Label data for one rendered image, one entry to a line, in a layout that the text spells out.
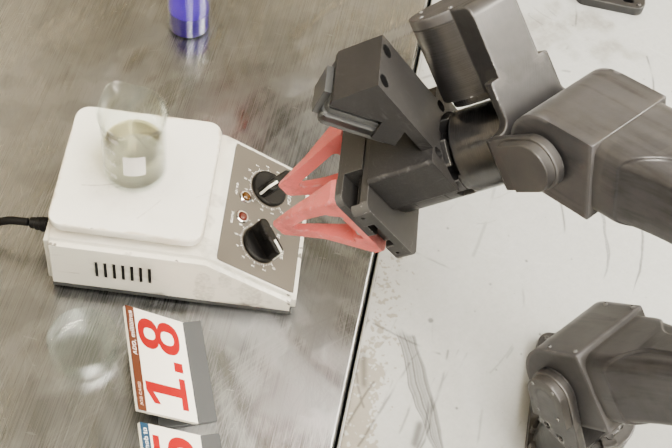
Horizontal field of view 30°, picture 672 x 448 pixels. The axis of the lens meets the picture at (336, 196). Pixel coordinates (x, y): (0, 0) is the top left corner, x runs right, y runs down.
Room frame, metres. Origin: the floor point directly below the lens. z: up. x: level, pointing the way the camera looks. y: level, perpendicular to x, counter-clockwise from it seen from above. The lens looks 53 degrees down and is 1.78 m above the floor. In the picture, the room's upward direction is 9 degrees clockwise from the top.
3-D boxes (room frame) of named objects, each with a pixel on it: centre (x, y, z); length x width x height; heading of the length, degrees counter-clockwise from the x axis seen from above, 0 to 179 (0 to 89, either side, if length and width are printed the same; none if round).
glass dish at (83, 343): (0.47, 0.18, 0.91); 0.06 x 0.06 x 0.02
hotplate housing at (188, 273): (0.59, 0.13, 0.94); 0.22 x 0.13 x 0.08; 93
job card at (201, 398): (0.46, 0.11, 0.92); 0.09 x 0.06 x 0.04; 19
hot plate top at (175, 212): (0.59, 0.16, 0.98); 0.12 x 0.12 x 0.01; 3
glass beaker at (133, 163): (0.59, 0.16, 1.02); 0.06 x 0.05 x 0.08; 42
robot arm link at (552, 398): (0.45, -0.20, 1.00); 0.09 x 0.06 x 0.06; 138
